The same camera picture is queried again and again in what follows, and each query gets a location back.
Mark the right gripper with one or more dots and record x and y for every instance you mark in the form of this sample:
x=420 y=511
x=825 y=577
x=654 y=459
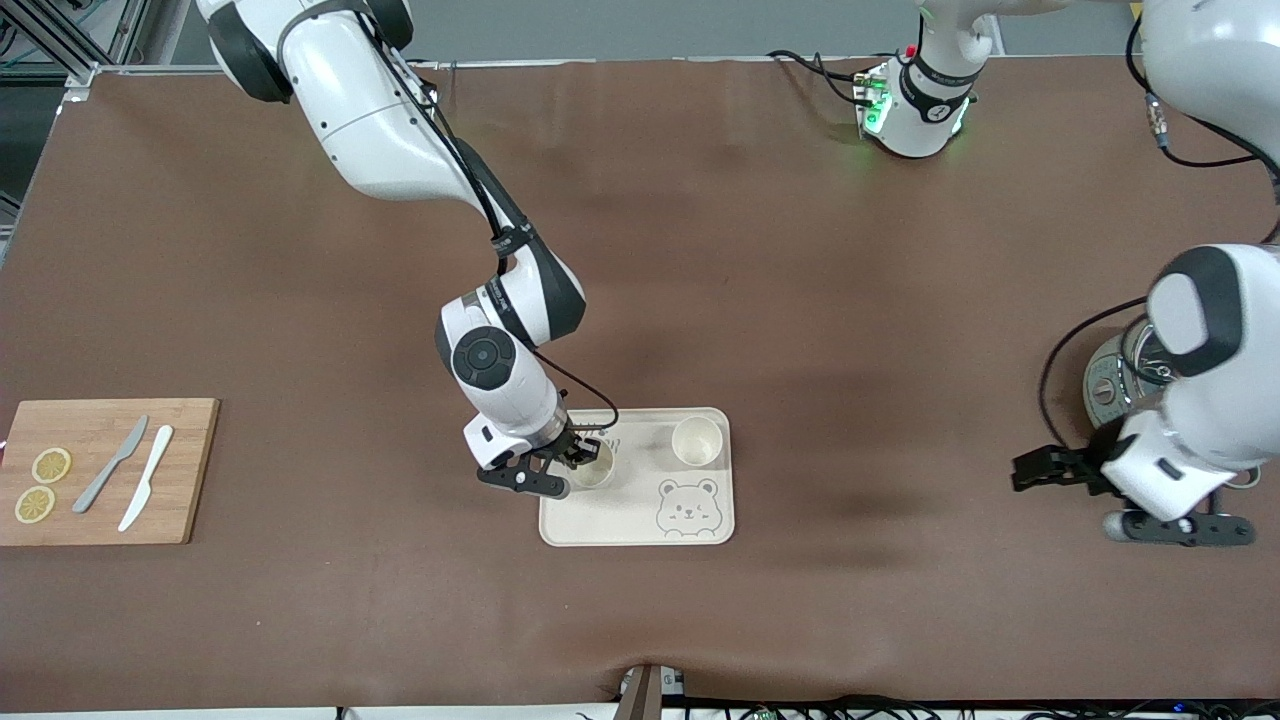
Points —
x=567 y=444

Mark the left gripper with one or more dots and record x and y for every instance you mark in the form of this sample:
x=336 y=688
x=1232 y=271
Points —
x=1088 y=467

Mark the white plastic cup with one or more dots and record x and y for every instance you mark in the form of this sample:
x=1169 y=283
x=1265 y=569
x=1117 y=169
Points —
x=696 y=442
x=598 y=478

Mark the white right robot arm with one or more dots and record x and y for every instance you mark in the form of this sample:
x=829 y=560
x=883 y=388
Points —
x=400 y=130

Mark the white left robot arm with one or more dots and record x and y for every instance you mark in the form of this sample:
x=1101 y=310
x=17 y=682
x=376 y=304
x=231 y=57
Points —
x=1220 y=400

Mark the cream bear print tray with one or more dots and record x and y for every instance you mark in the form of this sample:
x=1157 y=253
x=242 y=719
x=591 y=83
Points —
x=640 y=510

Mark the grey-green electric pot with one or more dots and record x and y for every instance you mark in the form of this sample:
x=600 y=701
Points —
x=1105 y=395

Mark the glass pot lid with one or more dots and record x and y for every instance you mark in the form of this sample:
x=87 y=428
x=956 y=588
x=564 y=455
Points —
x=1145 y=355

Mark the bamboo cutting board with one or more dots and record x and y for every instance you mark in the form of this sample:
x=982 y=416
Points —
x=195 y=470

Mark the white plastic knife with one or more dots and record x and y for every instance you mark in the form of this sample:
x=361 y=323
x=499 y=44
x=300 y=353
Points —
x=147 y=480

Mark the grey plastic knife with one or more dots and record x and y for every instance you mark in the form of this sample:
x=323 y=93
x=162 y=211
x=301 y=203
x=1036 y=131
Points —
x=108 y=468

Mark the yellow lemon slice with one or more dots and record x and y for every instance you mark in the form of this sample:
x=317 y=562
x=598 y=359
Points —
x=51 y=465
x=35 y=505

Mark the metal table edge bracket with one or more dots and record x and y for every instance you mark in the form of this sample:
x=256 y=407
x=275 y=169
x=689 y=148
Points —
x=648 y=695

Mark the aluminium frame profile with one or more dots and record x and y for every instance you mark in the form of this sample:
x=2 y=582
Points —
x=90 y=45

